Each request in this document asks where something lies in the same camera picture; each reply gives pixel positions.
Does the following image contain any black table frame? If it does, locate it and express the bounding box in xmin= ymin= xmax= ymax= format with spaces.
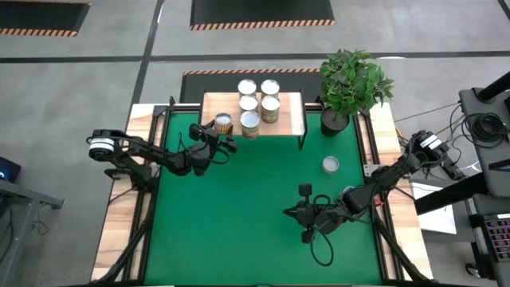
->
xmin=91 ymin=95 xmax=431 ymax=287

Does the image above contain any black plant pot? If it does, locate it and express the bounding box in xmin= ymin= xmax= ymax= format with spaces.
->
xmin=320 ymin=105 xmax=351 ymax=138

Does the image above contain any black hazard striped floor mat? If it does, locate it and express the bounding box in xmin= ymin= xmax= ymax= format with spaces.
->
xmin=181 ymin=68 xmax=324 ymax=104
xmin=190 ymin=0 xmax=336 ymax=32
xmin=0 ymin=0 xmax=92 ymax=37

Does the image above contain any tall orange label can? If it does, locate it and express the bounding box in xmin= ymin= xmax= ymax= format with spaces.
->
xmin=240 ymin=110 xmax=261 ymax=140

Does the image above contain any coiled black cable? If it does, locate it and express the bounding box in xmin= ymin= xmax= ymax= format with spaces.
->
xmin=464 ymin=112 xmax=510 ymax=149

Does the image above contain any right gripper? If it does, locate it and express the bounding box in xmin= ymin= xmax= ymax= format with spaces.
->
xmin=282 ymin=183 xmax=354 ymax=245

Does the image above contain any green table mat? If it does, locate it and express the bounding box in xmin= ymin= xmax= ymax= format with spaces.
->
xmin=143 ymin=111 xmax=383 ymax=286

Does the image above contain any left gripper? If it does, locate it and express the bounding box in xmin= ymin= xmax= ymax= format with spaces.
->
xmin=185 ymin=123 xmax=239 ymax=176

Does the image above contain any green leafy plant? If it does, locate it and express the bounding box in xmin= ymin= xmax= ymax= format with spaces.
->
xmin=318 ymin=48 xmax=395 ymax=120

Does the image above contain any grey workstation cart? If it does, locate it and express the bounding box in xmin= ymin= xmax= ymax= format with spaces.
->
xmin=414 ymin=71 xmax=510 ymax=287

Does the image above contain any black power strip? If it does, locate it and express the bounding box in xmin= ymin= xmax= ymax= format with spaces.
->
xmin=437 ymin=155 xmax=465 ymax=180

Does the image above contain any grey side desk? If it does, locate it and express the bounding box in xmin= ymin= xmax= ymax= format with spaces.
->
xmin=0 ymin=179 xmax=65 ymax=287

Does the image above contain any tall red label can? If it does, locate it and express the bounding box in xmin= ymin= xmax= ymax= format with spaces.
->
xmin=238 ymin=94 xmax=259 ymax=113

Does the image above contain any white paper sheet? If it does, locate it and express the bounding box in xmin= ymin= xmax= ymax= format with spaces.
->
xmin=410 ymin=181 xmax=458 ymax=235

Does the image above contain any patterned black beans can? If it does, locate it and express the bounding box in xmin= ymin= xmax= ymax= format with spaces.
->
xmin=214 ymin=112 xmax=234 ymax=136

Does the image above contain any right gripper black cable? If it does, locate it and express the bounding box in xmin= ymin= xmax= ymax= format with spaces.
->
xmin=309 ymin=194 xmax=335 ymax=267

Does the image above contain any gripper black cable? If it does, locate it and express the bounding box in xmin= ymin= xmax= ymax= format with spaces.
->
xmin=177 ymin=131 xmax=231 ymax=165
xmin=309 ymin=194 xmax=335 ymax=267

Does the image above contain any wooden shelf black frame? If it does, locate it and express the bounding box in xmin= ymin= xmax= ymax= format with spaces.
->
xmin=198 ymin=88 xmax=308 ymax=153

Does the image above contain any backlit keyboard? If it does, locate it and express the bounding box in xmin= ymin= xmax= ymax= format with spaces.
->
xmin=484 ymin=214 xmax=510 ymax=262

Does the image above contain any tall green label can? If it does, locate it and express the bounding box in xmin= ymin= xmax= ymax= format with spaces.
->
xmin=261 ymin=95 xmax=281 ymax=124
xmin=237 ymin=78 xmax=258 ymax=98
xmin=261 ymin=78 xmax=281 ymax=98

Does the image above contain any black monitor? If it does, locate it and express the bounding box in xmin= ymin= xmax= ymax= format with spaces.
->
xmin=0 ymin=155 xmax=22 ymax=183

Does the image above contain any short mushroom can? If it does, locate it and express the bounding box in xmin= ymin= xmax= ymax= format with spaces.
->
xmin=321 ymin=155 xmax=340 ymax=175

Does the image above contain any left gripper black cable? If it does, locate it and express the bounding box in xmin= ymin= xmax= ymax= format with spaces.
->
xmin=177 ymin=131 xmax=231 ymax=165

